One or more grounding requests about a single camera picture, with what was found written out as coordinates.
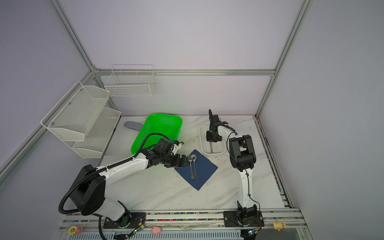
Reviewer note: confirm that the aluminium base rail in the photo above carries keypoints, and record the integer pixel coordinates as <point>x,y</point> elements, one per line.
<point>189,225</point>

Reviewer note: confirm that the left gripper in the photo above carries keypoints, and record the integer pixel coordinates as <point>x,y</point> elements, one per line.
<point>177,163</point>

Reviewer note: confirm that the white mesh two-tier shelf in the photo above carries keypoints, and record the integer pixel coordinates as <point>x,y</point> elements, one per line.
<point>82,120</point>

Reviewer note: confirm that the silver spoon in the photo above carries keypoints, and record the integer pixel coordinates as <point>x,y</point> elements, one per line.
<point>194,159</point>

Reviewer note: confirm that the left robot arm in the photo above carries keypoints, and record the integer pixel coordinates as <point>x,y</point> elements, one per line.
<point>88,194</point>

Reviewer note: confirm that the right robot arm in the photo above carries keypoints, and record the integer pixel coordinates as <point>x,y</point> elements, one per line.
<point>242,157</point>

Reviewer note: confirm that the pink green toy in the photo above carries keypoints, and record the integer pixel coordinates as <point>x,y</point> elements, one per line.
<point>75,230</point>

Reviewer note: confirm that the white wire basket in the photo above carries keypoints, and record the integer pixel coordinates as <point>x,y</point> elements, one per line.
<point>131,81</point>

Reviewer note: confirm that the green plastic basket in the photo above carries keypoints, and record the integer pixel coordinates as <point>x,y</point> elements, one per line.
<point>167,125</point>

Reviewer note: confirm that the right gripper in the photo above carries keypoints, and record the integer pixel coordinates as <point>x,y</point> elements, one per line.
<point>208,139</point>

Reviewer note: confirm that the silver fork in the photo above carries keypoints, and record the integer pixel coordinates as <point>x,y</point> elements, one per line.
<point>191,169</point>

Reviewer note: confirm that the yellow toy figure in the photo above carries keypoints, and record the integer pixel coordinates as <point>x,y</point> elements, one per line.
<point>279,226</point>

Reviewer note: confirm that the white rectangular tray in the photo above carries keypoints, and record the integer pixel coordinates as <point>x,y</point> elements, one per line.
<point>219,148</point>

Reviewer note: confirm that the aluminium frame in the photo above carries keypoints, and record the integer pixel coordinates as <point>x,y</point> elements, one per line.
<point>9,168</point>

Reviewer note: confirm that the grey oval pouch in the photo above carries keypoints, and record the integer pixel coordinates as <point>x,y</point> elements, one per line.
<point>133,125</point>

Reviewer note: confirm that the pink toy ball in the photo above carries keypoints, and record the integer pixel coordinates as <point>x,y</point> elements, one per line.
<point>156,230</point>

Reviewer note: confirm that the dark blue paper napkin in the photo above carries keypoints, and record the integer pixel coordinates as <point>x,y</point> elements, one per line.
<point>204,168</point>

